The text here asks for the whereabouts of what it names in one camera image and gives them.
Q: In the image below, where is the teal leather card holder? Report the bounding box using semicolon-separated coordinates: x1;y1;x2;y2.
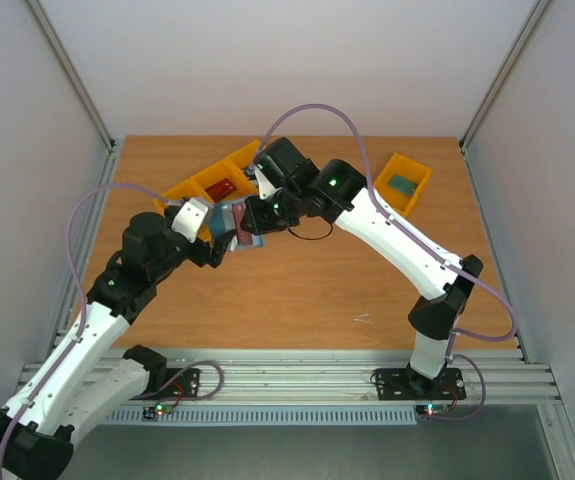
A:
208;198;264;252

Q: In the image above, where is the maroon credit card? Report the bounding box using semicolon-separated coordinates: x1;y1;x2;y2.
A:
229;201;264;249

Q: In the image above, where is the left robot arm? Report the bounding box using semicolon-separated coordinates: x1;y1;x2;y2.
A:
0;207;236;479

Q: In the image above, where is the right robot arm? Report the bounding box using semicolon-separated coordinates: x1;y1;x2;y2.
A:
241;137;483;399

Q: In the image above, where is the red credit card in bin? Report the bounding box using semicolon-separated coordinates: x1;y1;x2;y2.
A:
205;178;237;203

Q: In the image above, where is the green credit card in bin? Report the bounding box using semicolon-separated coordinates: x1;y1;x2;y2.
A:
388;174;417;197

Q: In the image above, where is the yellow three-compartment bin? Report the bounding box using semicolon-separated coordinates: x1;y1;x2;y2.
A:
161;140;260;203

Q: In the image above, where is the small yellow bin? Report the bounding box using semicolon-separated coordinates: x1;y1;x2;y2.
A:
374;153;432;217

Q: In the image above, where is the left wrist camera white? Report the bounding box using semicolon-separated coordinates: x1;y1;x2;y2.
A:
171;197;214;243

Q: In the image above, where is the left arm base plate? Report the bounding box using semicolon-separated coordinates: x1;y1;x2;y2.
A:
143;368;201;401

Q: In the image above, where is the grey slotted cable duct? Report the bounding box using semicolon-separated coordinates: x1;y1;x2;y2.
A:
104;405;417;428

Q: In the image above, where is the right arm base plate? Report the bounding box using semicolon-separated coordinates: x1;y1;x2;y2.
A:
369;367;467;401

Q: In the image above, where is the left aluminium corner post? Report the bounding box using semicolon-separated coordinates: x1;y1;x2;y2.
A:
24;0;115;151

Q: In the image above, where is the aluminium corner post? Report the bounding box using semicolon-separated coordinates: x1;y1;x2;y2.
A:
459;0;553;154
24;0;115;151

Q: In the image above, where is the aluminium rail frame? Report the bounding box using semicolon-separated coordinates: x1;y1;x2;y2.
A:
160;348;561;406

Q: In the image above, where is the right aluminium corner post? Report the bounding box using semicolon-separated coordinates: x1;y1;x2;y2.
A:
459;0;553;154

